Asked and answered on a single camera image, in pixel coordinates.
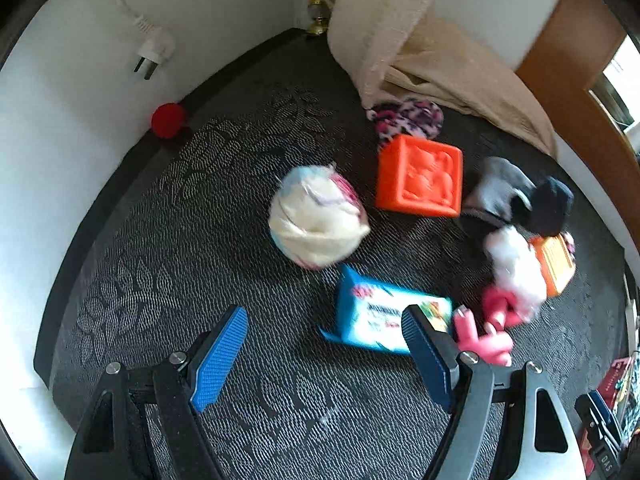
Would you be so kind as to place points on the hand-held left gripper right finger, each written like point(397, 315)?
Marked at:
point(425, 355)

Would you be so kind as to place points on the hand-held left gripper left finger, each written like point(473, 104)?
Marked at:
point(220, 360)

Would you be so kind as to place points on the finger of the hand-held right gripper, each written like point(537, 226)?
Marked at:
point(595, 410)

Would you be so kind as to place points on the red tin container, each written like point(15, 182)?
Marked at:
point(616, 380)

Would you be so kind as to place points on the pink knotted foam toy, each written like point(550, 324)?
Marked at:
point(500, 305)
point(480, 342)

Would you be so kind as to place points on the blue biscuit packet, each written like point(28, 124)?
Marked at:
point(370, 315)

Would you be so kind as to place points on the white fluffy item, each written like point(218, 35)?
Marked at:
point(515, 265)

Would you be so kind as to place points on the orange toy cube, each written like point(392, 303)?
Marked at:
point(420, 175)

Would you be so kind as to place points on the grey sock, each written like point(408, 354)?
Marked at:
point(495, 185)

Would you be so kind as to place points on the pink leopard print sock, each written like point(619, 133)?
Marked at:
point(405, 117)

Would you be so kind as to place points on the black patterned tablecloth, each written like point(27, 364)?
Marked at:
point(200, 240)

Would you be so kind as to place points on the small orange box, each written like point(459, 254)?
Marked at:
point(555, 265)

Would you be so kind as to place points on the cream ball in clear wrap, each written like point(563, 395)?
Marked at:
point(317, 217)

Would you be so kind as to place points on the black sock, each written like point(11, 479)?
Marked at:
point(545, 205)

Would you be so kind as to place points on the red pompom ball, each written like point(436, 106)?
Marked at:
point(169, 120)

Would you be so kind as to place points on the tan cloth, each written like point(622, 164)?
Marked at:
point(475, 90)

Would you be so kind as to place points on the white power plug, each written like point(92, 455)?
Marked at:
point(155, 50)

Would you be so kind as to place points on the cream woven curtain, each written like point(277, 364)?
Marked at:
point(380, 25)

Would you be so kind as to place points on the brass lamp base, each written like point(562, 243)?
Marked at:
point(316, 15)

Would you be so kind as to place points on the wooden window frame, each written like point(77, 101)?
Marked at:
point(565, 50)

